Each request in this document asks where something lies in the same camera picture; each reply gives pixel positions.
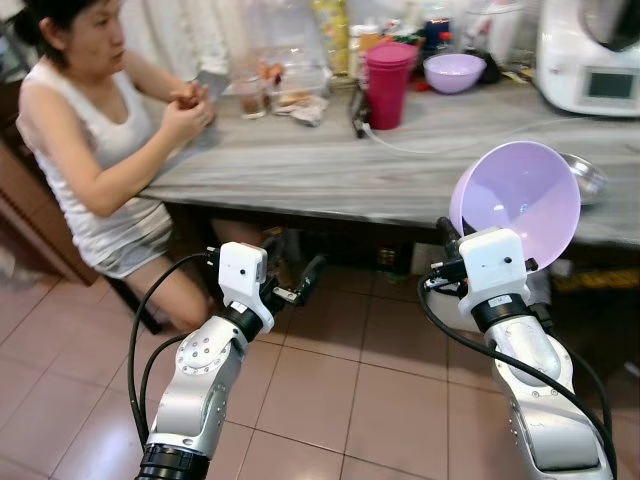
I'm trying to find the white kitchen cooking machine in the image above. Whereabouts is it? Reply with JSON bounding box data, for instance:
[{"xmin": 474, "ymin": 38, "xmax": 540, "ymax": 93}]
[{"xmin": 535, "ymin": 0, "xmax": 640, "ymax": 118}]

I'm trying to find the crumpled beige cloth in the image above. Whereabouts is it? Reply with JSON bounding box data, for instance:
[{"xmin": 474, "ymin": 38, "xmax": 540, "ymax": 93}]
[{"xmin": 275, "ymin": 95, "xmax": 329, "ymax": 128}]

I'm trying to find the clear drinking glass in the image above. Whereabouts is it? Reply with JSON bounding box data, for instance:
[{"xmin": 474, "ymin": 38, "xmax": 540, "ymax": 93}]
[{"xmin": 232, "ymin": 68, "xmax": 271, "ymax": 121}]

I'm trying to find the black smartphone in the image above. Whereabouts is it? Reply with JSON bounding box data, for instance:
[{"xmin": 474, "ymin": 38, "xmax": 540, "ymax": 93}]
[{"xmin": 350, "ymin": 88, "xmax": 371, "ymax": 139}]

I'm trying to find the small yellow sauce bottle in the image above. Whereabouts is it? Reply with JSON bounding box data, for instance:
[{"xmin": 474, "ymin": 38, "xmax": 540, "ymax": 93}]
[{"xmin": 350, "ymin": 25, "xmax": 381, "ymax": 76}]

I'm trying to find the large purple plastic bowl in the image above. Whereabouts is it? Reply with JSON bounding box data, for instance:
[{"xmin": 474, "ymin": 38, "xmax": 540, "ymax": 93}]
[{"xmin": 449, "ymin": 141, "xmax": 582, "ymax": 273}]

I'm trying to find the yellow cooking oil bottle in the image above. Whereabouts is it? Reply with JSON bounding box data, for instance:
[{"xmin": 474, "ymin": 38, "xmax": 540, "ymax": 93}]
[{"xmin": 310, "ymin": 0, "xmax": 351, "ymax": 76}]

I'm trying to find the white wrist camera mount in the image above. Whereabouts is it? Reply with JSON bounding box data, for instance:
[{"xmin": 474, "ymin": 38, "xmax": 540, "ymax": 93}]
[
  {"xmin": 458, "ymin": 228, "xmax": 531, "ymax": 306},
  {"xmin": 217, "ymin": 241, "xmax": 273, "ymax": 333}
]

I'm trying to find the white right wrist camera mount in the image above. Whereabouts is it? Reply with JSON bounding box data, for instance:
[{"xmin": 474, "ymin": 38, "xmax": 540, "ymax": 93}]
[{"xmin": 458, "ymin": 228, "xmax": 531, "ymax": 306}]

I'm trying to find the magenta plastic tumbler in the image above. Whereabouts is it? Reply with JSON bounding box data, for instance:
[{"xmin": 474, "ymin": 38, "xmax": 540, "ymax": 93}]
[{"xmin": 363, "ymin": 42, "xmax": 419, "ymax": 131}]

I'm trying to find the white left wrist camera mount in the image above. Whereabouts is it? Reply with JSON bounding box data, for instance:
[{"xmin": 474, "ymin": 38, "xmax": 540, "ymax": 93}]
[{"xmin": 217, "ymin": 241, "xmax": 273, "ymax": 333}]

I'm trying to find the clear plastic egg container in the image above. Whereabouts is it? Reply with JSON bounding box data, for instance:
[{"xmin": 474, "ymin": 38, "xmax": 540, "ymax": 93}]
[{"xmin": 262, "ymin": 60, "xmax": 331, "ymax": 111}]

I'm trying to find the small purple plastic bowl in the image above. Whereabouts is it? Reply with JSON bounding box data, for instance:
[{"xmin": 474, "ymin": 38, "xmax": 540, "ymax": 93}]
[{"xmin": 424, "ymin": 53, "xmax": 488, "ymax": 95}]

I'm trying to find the round stainless steel plate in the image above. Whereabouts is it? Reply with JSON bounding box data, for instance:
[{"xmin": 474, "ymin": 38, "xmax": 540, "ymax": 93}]
[{"xmin": 560, "ymin": 152, "xmax": 608, "ymax": 206}]

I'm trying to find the white power cable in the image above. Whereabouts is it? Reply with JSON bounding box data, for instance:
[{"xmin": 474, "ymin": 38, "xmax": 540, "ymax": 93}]
[{"xmin": 365, "ymin": 115, "xmax": 561, "ymax": 157}]

